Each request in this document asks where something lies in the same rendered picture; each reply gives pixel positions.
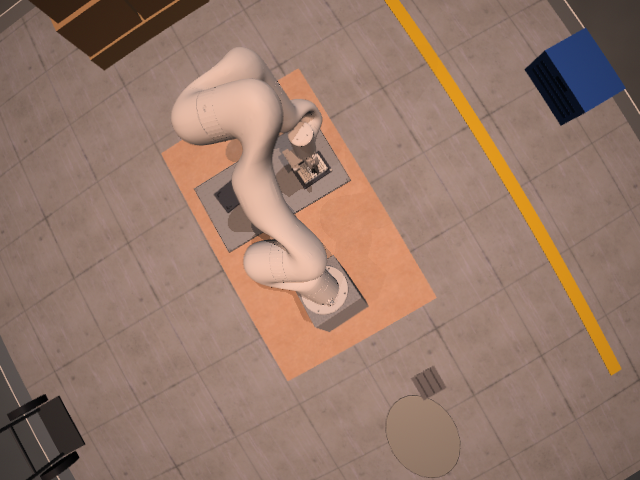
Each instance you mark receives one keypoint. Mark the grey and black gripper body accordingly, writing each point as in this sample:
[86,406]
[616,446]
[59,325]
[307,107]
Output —
[311,161]

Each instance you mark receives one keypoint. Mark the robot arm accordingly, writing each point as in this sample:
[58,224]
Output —
[250,110]

